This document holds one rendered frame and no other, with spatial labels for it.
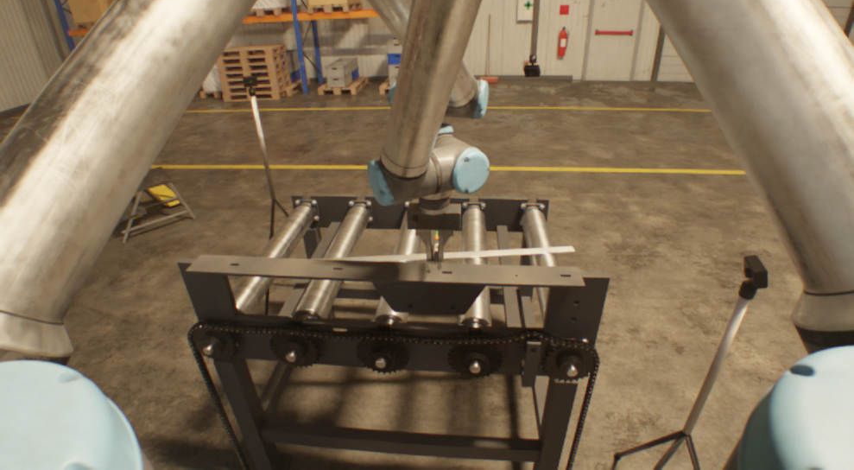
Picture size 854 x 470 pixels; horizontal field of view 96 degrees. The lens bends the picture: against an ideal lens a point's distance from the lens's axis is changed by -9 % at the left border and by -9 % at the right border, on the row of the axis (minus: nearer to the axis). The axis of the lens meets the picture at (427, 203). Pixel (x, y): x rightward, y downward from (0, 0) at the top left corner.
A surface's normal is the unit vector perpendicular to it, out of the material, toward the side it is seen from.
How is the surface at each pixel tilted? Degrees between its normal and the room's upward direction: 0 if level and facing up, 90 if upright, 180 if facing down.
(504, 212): 90
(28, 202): 57
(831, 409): 5
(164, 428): 0
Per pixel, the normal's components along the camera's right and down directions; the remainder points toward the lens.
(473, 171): 0.53, 0.37
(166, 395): -0.03, -0.89
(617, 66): -0.09, 0.45
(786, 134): -0.84, 0.18
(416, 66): -0.50, 0.64
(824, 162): -0.69, 0.07
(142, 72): 0.77, -0.04
